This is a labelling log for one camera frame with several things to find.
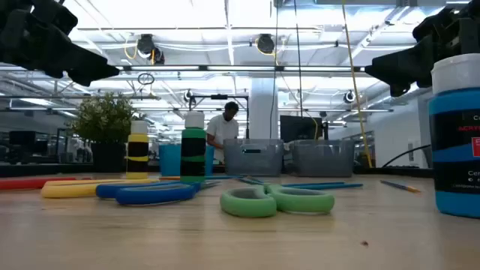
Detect green paint bottle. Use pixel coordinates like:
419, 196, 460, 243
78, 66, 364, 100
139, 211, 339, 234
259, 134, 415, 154
180, 111, 207, 184

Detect red scissors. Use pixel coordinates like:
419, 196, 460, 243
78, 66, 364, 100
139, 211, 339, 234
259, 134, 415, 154
0, 176, 93, 191

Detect blue scissors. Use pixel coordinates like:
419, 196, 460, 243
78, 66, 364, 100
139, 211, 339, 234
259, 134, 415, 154
95, 180, 221, 206

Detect white building column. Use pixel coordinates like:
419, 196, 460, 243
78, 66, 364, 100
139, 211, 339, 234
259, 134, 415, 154
249, 77, 279, 140

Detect person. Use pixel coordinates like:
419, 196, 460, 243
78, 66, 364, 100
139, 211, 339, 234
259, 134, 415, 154
205, 101, 240, 164

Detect grey plastic bin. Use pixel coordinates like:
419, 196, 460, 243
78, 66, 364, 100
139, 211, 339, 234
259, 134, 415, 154
223, 139, 284, 177
290, 139, 356, 178

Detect black background monitor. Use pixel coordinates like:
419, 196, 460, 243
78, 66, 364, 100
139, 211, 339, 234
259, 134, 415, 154
7, 130, 38, 155

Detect yellow scissors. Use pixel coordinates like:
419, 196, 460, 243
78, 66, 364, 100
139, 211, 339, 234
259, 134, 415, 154
40, 178, 161, 199

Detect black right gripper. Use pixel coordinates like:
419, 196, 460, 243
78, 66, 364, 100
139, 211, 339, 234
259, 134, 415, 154
364, 0, 480, 98

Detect artificial green plant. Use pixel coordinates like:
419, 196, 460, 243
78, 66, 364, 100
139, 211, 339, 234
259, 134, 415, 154
69, 92, 137, 144

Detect black aluminium rig frame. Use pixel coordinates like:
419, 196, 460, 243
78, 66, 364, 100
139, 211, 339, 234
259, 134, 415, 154
0, 163, 434, 179

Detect black plant pot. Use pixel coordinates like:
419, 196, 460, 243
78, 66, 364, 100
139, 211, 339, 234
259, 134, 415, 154
91, 142, 127, 173

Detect black hanging cable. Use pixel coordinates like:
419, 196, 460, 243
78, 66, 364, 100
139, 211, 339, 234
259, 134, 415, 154
293, 0, 304, 118

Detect yellow cable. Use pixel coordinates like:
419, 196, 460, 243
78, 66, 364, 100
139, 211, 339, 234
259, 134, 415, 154
340, 0, 374, 169

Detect yellow paint bottle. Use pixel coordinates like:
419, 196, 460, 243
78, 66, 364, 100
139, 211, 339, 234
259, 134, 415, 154
126, 120, 150, 180

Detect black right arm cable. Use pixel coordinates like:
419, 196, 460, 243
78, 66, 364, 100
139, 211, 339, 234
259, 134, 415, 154
381, 144, 432, 169

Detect teal bottle holder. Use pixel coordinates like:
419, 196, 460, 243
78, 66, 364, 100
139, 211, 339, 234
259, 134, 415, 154
158, 144, 215, 177

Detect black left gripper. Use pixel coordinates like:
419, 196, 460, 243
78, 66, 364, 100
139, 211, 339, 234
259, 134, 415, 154
0, 0, 120, 87

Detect green scissors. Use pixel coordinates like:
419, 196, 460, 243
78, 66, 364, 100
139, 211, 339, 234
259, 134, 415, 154
220, 178, 335, 218

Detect blue paint bottle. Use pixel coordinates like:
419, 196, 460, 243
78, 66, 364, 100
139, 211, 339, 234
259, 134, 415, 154
428, 53, 480, 219

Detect black gantry frame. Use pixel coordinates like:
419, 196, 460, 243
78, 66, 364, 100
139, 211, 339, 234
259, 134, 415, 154
189, 94, 251, 140

